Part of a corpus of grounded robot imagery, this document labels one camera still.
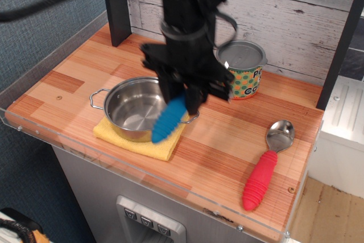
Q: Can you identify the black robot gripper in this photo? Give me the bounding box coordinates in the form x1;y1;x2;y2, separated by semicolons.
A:
140;35;233;115

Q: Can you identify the blue handled metal fork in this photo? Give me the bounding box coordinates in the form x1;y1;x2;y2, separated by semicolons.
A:
151;93;187;143

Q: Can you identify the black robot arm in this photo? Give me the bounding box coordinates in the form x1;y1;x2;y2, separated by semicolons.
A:
141;0;237;115

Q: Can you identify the stainless steel pot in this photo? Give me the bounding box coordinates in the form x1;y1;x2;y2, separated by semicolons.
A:
90;77;199;142

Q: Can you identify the yellow folded cloth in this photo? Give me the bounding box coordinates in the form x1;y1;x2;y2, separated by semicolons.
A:
93;112;191;161

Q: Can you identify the polka dot tin can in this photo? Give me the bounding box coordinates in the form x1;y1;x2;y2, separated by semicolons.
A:
216;40;267;100

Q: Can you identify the grey toy fridge cabinet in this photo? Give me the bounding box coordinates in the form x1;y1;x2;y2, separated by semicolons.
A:
54;147;283;242

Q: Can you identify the silver dispenser button panel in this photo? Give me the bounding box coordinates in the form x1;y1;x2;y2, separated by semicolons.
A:
116;195;187;242

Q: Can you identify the clear acrylic table guard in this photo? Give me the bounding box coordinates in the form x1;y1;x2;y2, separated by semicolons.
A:
1;15;322;240

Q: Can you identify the orange and black object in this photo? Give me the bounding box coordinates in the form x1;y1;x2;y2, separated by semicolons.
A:
1;208;51;242

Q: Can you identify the red handled metal spoon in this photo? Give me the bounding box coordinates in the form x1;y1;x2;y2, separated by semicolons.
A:
242;120;295;211

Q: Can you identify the dark vertical post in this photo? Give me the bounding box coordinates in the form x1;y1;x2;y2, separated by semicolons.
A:
316;0;363;110

